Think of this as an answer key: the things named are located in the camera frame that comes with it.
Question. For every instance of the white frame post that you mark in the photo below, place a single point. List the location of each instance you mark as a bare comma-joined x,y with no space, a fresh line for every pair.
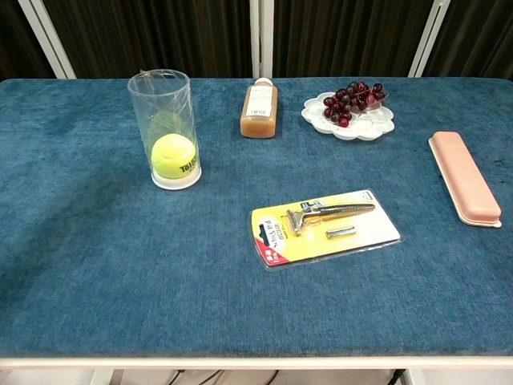
261,38
429,38
46,38

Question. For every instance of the blue velvet table cloth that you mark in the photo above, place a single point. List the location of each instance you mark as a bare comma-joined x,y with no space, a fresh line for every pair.
256,280

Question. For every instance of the yellow tennis ball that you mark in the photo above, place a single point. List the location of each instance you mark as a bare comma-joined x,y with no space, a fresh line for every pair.
173,156

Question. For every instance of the amber liquid bottle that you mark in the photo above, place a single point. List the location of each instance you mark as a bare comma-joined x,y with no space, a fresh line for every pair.
259,116

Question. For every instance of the clear plastic tube container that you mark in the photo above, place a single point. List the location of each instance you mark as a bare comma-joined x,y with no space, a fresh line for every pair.
166,120

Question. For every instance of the white flower-shaped plate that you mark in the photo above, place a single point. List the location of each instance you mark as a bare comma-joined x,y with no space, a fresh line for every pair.
360,124

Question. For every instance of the dark red grape bunch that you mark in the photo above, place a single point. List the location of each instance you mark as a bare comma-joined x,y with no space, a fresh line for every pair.
348,102

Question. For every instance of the pink rectangular plastic case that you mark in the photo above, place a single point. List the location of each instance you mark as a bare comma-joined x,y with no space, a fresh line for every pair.
465,180

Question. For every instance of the razor blister pack card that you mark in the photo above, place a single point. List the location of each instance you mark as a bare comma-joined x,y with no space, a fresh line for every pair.
320,230

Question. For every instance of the white table frame edge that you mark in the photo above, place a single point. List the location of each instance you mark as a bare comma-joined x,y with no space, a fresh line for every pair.
256,363

